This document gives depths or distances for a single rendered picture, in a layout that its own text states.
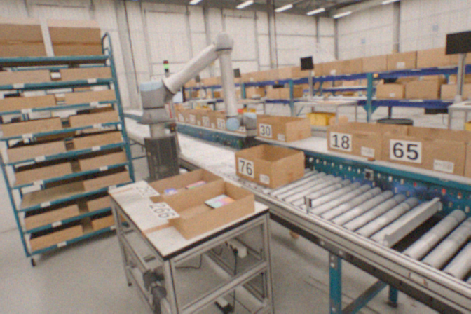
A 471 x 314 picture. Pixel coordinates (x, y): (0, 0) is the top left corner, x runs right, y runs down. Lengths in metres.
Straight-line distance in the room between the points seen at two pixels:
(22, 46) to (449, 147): 3.02
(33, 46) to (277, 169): 2.23
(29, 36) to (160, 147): 1.49
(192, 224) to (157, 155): 0.81
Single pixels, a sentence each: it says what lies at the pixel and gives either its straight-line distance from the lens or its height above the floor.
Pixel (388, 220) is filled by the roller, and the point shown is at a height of 0.74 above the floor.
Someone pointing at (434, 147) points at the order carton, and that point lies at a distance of 1.64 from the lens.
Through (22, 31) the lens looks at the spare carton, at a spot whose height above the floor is 1.95.
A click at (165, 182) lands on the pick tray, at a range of 1.80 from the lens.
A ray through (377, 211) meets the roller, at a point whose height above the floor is 0.75.
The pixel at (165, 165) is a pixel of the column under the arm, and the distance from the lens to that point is 1.99.
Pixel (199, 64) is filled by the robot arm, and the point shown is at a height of 1.55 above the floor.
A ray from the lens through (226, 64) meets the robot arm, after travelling 1.88.
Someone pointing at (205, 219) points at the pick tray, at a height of 0.82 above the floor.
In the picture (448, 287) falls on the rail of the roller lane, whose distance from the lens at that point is 1.15.
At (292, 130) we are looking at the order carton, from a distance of 2.28.
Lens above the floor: 1.40
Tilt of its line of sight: 12 degrees down
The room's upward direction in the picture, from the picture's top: 5 degrees counter-clockwise
